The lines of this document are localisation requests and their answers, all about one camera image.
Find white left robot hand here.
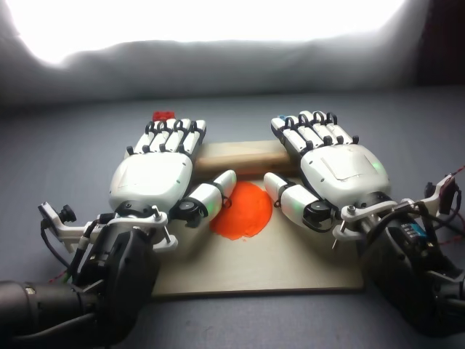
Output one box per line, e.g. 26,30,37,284
108,118,238,228

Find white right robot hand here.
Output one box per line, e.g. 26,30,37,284
263,111,393,233

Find wooden rolling pin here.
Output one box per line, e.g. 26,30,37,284
194,151,291,174

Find flat orange dough disc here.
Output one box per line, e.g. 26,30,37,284
209,180,273,241

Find light wooden board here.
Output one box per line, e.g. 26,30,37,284
150,140,365,297

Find white backdrop sheet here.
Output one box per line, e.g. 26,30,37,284
0,0,465,108

